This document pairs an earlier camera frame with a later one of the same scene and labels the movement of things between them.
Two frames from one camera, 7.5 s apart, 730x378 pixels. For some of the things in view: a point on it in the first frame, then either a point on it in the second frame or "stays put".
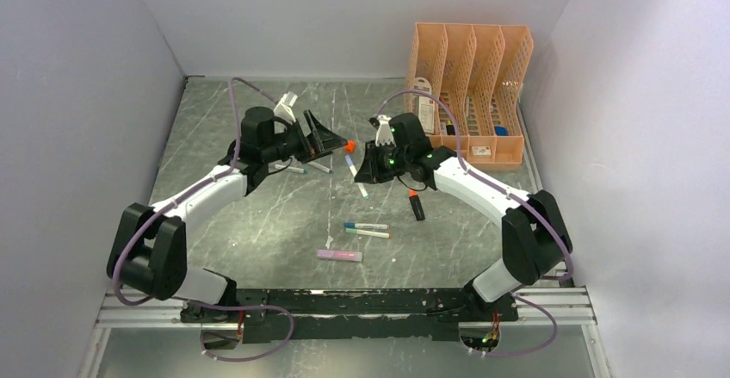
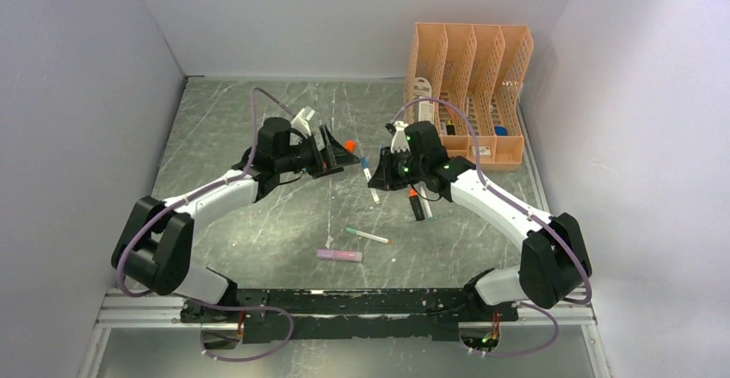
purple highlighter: [339, 255] stays put
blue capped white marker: [354, 173] to [426, 205]
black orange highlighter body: [417, 205] stays put
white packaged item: [423, 106] stays put
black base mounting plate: [347, 315] stays put
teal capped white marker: [367, 226] to [364, 164]
